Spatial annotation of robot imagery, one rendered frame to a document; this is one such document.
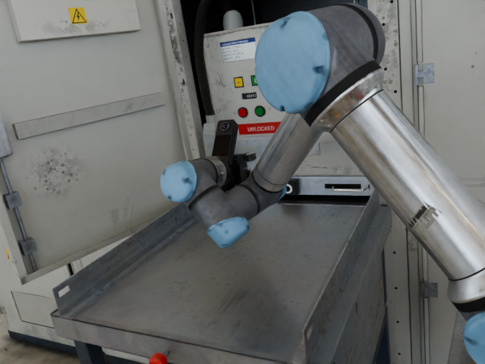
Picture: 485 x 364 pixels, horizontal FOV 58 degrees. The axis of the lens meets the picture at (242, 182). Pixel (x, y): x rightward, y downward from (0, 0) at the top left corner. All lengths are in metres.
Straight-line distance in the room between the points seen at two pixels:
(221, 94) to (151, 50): 0.25
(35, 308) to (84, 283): 1.44
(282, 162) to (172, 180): 0.21
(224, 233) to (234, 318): 0.17
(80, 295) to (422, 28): 1.01
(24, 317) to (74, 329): 1.60
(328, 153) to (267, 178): 0.51
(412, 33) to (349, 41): 0.65
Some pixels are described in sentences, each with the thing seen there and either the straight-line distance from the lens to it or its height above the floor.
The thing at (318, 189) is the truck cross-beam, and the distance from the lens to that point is 1.38.
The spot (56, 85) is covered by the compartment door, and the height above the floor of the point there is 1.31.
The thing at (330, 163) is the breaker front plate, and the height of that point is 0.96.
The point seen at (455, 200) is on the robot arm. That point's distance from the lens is 0.56.
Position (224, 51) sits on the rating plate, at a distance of 1.41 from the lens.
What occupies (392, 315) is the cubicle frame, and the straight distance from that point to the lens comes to 1.49.
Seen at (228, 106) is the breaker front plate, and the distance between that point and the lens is 1.43.
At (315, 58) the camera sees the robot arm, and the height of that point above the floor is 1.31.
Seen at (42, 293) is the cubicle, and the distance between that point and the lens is 2.39.
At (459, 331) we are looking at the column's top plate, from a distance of 1.00.
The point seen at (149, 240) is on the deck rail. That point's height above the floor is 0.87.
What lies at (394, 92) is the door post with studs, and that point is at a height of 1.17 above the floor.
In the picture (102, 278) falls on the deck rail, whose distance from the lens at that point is 1.12.
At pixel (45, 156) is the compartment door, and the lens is 1.28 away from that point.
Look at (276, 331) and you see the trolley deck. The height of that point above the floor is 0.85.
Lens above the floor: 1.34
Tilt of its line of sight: 17 degrees down
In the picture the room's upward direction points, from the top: 9 degrees counter-clockwise
